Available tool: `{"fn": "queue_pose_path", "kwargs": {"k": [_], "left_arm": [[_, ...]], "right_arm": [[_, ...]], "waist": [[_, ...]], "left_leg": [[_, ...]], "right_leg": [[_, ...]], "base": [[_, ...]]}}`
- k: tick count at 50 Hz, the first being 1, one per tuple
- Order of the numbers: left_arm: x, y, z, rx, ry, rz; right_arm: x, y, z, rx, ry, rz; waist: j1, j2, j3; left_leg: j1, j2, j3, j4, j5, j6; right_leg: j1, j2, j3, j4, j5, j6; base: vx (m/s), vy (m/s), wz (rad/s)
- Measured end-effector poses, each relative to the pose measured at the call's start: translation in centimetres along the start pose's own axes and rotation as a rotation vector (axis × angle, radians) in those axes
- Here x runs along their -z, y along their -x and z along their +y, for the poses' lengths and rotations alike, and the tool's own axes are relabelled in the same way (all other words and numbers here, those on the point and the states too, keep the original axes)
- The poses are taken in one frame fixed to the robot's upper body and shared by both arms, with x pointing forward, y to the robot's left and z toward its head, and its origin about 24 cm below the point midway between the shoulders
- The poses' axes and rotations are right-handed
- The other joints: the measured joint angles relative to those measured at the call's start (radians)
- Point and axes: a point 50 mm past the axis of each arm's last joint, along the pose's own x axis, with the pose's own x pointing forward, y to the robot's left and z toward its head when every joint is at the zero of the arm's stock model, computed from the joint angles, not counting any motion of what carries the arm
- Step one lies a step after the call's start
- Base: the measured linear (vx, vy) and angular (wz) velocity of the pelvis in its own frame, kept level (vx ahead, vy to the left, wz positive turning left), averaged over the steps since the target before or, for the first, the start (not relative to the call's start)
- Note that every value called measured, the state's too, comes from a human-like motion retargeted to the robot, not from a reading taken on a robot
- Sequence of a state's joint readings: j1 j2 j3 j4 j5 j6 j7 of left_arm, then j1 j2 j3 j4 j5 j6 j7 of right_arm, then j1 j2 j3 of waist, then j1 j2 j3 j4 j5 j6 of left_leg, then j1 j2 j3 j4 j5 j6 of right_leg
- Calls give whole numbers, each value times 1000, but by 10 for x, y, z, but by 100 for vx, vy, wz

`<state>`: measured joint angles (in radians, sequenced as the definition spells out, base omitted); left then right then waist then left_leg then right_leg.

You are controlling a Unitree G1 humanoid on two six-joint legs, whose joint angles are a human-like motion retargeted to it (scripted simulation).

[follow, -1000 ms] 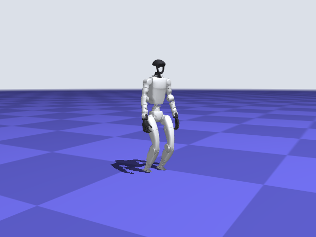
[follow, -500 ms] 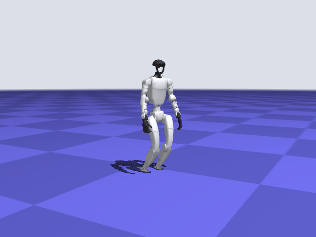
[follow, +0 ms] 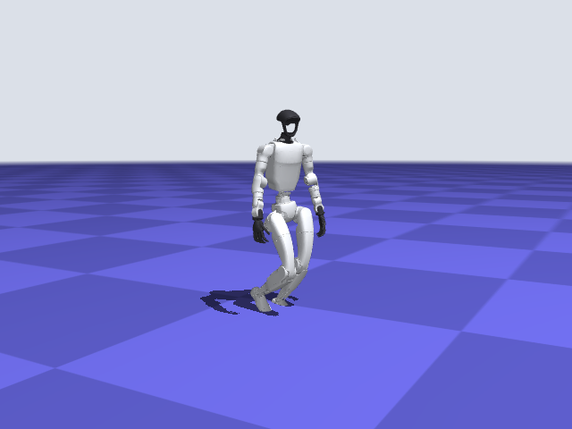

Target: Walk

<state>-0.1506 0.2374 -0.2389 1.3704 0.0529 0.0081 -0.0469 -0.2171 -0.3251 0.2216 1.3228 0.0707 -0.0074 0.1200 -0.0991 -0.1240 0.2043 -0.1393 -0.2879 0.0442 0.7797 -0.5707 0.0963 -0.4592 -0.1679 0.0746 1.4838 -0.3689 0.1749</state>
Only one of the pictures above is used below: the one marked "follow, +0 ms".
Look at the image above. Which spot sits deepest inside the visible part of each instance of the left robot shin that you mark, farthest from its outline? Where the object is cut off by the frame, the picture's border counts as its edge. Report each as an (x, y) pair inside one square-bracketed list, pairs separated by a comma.
[(289, 288)]

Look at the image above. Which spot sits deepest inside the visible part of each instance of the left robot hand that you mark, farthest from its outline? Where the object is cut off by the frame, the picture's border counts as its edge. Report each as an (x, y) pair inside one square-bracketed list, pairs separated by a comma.
[(321, 221)]

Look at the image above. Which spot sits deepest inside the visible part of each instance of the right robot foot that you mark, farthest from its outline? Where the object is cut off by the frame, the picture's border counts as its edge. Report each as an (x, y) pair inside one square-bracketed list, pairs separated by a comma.
[(261, 301)]

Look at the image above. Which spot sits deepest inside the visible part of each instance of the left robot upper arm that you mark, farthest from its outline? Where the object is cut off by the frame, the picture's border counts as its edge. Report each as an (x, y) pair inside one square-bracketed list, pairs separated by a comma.
[(307, 163)]

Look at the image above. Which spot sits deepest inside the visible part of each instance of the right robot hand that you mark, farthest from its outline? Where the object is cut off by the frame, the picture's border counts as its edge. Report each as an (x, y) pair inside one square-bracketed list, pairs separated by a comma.
[(258, 228)]

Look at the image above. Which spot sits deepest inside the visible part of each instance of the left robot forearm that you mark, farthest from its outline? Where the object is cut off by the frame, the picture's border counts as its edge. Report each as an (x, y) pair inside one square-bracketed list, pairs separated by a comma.
[(315, 196)]

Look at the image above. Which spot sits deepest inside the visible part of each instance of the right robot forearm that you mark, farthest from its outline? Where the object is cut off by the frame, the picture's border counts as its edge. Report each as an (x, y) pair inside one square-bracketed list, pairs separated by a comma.
[(257, 196)]

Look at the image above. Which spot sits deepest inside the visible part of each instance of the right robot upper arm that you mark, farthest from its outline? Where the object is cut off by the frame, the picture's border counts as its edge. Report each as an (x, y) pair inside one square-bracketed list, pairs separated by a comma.
[(263, 153)]

